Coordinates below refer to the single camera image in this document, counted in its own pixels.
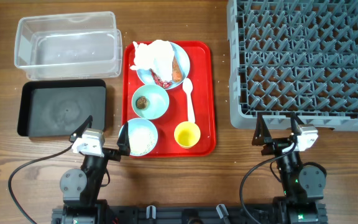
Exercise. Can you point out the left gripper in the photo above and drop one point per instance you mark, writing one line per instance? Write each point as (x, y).
(122, 144)

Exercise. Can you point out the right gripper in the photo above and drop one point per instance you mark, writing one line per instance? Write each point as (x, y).
(275, 144)

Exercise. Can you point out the white rice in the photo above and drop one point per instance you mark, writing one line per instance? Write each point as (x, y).
(142, 141)

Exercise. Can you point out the light blue rice bowl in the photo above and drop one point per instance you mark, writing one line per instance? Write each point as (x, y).
(141, 122)

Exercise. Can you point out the brown nut shell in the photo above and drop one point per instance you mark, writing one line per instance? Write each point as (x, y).
(141, 103)

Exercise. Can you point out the green bowl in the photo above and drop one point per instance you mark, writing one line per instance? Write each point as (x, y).
(158, 101)

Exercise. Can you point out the red wrapper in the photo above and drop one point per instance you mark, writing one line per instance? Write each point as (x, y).
(158, 81)

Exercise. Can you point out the yellow cup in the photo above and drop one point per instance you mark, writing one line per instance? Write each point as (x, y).
(187, 134)

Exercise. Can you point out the orange carrot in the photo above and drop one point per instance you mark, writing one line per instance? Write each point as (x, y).
(176, 72)

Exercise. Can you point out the white napkin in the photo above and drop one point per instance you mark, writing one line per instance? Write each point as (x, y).
(157, 57)

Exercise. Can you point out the light blue plate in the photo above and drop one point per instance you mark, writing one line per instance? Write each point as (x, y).
(183, 59)

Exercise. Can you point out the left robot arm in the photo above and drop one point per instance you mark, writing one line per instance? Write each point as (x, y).
(81, 186)

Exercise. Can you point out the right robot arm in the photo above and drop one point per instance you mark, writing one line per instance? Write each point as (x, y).
(303, 182)

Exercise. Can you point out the black waste tray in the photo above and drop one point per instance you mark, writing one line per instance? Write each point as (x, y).
(57, 108)

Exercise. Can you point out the grey dishwasher rack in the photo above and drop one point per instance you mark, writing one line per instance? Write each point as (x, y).
(293, 57)

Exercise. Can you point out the red serving tray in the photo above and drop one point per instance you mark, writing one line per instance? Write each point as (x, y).
(200, 73)

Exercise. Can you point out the white plastic spoon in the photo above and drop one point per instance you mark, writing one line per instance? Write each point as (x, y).
(188, 88)

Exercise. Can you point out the clear plastic bin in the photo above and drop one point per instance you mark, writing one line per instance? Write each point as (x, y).
(68, 46)

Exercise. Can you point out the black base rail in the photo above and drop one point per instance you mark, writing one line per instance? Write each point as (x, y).
(263, 213)

